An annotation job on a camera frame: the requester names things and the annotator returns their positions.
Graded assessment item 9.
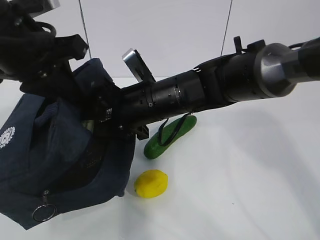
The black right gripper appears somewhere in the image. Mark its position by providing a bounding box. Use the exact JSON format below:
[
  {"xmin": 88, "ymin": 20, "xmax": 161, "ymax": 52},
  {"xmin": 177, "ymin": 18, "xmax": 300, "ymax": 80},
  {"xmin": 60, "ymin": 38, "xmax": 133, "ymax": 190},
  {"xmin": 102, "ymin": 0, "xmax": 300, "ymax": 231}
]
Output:
[{"xmin": 82, "ymin": 82, "xmax": 150, "ymax": 140}]

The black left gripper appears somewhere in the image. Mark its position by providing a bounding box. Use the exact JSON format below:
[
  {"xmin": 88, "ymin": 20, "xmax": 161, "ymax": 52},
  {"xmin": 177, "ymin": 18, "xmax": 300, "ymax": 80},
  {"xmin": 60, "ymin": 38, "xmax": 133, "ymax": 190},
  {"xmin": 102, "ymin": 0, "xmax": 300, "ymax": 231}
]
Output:
[{"xmin": 0, "ymin": 0, "xmax": 88, "ymax": 98}]

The green lid glass container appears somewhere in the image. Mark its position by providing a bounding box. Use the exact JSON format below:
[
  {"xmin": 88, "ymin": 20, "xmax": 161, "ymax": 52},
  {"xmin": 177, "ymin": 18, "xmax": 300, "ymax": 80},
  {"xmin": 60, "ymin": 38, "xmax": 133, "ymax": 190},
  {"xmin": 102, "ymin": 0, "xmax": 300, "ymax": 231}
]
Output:
[{"xmin": 82, "ymin": 120, "xmax": 95, "ymax": 132}]

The green cucumber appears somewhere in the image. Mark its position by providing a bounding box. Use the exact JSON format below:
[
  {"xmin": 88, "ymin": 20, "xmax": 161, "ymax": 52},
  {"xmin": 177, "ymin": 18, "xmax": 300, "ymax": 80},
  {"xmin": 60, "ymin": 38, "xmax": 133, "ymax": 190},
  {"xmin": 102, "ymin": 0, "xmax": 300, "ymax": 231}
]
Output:
[{"xmin": 143, "ymin": 114, "xmax": 197, "ymax": 160}]

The dark navy lunch bag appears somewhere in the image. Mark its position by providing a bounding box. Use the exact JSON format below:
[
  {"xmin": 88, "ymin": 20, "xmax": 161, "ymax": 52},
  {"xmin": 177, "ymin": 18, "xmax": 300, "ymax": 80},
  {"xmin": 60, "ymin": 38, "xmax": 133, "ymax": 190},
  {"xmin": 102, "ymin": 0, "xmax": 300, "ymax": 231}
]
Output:
[{"xmin": 0, "ymin": 58, "xmax": 137, "ymax": 224}]

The yellow lemon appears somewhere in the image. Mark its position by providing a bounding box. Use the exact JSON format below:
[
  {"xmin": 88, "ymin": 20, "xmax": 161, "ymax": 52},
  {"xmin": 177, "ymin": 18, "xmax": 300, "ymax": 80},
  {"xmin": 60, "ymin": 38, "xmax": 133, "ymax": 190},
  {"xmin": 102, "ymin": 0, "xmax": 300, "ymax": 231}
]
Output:
[{"xmin": 134, "ymin": 169, "xmax": 169, "ymax": 199}]

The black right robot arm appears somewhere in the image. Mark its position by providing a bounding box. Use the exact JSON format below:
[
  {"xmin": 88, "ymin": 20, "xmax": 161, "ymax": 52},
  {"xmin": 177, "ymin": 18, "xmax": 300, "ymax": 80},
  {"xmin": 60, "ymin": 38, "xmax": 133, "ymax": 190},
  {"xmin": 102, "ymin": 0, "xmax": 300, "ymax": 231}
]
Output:
[{"xmin": 91, "ymin": 36, "xmax": 320, "ymax": 140}]

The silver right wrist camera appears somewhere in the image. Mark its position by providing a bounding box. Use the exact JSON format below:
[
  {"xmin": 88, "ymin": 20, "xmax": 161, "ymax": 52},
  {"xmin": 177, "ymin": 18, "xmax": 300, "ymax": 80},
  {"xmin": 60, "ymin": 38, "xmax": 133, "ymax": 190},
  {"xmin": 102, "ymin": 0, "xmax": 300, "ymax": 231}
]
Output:
[{"xmin": 122, "ymin": 48, "xmax": 156, "ymax": 83}]

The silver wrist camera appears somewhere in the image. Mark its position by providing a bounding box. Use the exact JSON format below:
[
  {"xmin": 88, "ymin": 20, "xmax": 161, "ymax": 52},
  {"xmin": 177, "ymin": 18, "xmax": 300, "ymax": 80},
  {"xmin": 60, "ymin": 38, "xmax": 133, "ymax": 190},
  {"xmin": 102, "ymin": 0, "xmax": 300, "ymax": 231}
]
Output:
[
  {"xmin": 9, "ymin": 0, "xmax": 62, "ymax": 12},
  {"xmin": 122, "ymin": 48, "xmax": 156, "ymax": 83}
]

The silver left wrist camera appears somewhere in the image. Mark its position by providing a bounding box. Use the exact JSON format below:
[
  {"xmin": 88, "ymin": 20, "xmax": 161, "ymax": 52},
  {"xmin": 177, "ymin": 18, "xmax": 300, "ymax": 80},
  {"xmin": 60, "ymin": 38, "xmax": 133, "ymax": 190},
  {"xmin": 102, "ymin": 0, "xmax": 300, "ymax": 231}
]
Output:
[{"xmin": 9, "ymin": 0, "xmax": 62, "ymax": 12}]

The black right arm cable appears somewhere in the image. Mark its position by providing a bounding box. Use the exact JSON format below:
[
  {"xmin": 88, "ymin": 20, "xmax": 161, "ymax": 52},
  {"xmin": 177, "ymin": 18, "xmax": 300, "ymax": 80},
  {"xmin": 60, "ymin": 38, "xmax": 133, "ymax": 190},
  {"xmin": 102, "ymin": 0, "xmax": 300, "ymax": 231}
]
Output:
[{"xmin": 157, "ymin": 112, "xmax": 195, "ymax": 147}]

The silver zipper pull ring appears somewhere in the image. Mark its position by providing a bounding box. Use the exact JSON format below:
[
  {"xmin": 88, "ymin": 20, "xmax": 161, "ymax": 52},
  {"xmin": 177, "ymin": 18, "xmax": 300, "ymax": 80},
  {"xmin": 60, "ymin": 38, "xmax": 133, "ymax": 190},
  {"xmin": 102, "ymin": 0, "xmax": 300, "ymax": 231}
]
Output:
[{"xmin": 32, "ymin": 190, "xmax": 57, "ymax": 222}]

